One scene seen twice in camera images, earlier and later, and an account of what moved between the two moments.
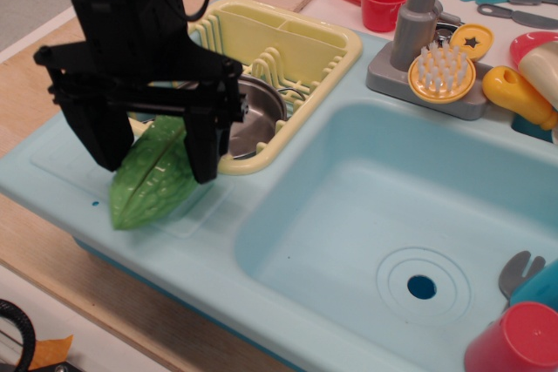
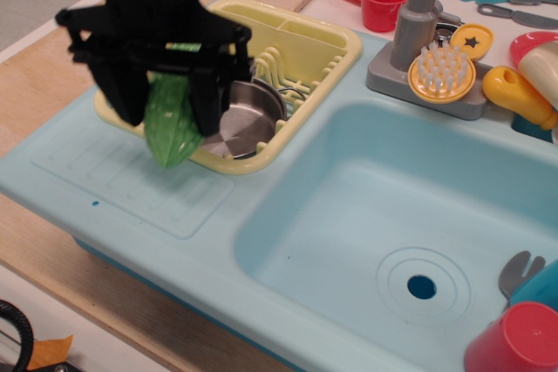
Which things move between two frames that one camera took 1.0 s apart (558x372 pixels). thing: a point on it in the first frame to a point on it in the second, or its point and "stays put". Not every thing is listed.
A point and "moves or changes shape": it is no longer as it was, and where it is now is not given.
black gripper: (138, 53) to (151, 14)
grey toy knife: (522, 17) stays put
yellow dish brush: (441, 74) stays put
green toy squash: (156, 176) moves or changes shape
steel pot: (263, 104) stays put
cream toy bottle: (541, 64) stays put
